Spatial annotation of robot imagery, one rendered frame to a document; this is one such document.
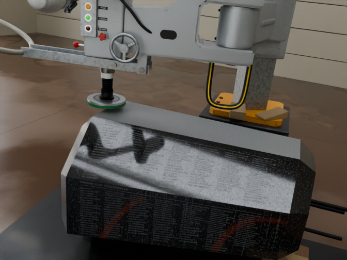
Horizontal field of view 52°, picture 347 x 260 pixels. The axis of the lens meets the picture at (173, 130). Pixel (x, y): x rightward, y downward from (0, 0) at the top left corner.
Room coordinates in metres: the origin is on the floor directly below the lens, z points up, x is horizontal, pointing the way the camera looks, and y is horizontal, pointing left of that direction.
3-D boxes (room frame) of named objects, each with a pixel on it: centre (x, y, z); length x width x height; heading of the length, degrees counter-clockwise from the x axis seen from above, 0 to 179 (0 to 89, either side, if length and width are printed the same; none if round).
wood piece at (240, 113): (2.26, -0.41, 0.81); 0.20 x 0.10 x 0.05; 173
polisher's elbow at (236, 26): (1.89, -0.26, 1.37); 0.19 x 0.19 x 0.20
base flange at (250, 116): (2.49, -0.52, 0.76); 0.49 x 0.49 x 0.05; 75
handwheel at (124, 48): (1.79, 0.28, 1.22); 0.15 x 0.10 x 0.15; 88
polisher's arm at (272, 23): (2.30, -0.44, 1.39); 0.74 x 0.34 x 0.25; 156
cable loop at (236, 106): (1.89, -0.26, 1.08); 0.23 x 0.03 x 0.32; 88
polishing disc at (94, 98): (1.92, 0.39, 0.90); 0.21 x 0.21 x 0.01
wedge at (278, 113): (2.28, -0.64, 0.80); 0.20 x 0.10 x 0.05; 119
